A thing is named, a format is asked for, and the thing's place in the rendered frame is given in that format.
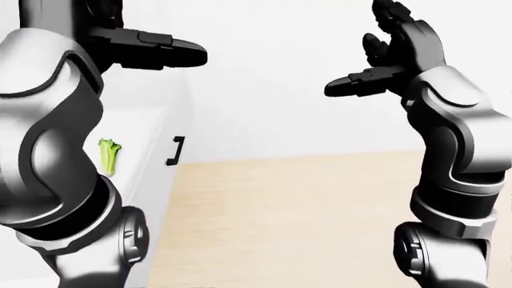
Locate black drawer handle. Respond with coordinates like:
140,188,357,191
166,135,186,166

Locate white cabinet with black handle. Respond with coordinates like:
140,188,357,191
82,64,197,288

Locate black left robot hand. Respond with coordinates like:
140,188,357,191
15,0,209,77

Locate green celery stalk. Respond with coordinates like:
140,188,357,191
98,137,124,176

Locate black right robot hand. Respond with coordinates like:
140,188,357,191
323,0,448,98

